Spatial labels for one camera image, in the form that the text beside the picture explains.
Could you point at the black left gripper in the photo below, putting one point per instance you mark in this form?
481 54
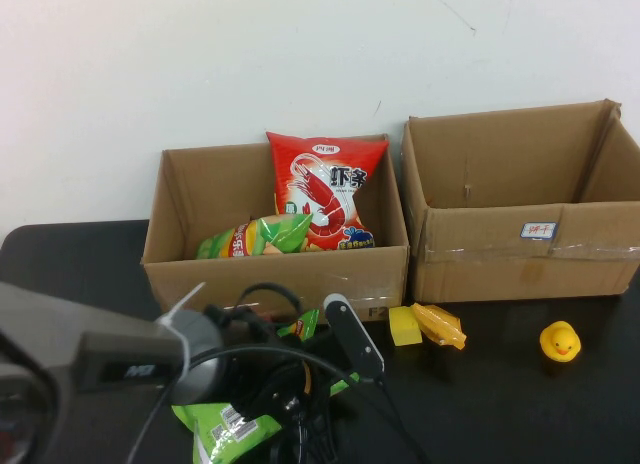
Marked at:
280 379

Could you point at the large green chips bag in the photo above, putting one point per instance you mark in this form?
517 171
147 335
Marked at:
225 429

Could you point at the orange snack packet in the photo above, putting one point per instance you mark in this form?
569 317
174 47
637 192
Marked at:
442 329

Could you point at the red shrimp snack bag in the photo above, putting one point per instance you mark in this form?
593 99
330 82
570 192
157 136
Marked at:
320 184

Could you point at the yellow foam cube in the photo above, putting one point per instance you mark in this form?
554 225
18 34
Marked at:
404 328

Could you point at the white zip tie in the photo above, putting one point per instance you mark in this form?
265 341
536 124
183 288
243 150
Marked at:
184 334

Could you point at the cardboard box with F2 print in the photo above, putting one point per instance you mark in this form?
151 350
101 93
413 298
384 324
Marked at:
300 276

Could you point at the small green chips bag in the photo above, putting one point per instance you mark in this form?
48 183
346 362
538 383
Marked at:
282 234

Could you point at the cardboard box with white label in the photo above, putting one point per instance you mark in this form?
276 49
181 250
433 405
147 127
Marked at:
500 269

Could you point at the yellow rubber duck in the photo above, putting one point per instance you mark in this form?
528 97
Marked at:
559 341

